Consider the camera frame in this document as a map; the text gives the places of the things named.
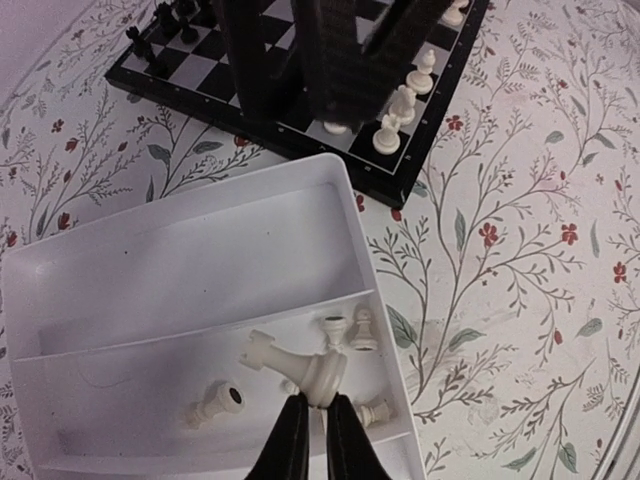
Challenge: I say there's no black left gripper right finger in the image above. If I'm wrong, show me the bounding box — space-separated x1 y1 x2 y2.
327 394 390 480

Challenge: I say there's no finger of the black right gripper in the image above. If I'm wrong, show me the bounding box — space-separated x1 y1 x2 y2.
217 0 304 122
292 0 448 131

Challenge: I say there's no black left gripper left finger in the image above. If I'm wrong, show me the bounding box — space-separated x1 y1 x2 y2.
247 394 310 480

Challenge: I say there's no white chess king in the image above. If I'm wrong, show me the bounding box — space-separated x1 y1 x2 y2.
355 400 391 428

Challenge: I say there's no white chess knight piece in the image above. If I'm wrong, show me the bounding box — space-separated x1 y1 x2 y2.
389 85 416 125

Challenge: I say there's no white chess pawn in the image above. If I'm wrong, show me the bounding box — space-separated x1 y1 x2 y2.
323 121 349 135
405 49 436 95

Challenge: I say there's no white chess rook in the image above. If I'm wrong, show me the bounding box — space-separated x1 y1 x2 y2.
239 330 348 409

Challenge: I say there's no black and silver chessboard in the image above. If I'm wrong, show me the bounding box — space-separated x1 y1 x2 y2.
105 1 489 209

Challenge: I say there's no white plastic tray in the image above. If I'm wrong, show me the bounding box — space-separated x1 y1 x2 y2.
2 154 425 479

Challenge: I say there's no white chess piece corner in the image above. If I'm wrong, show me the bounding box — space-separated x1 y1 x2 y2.
372 114 401 155

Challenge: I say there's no white chess piece in tray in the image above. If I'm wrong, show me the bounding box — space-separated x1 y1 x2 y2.
351 306 378 351
185 382 245 430
320 315 348 352

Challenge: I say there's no black chess pieces back row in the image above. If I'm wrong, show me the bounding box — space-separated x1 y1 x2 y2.
127 0 221 64

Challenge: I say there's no floral patterned table mat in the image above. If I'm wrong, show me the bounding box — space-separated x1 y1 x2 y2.
1 1 639 479

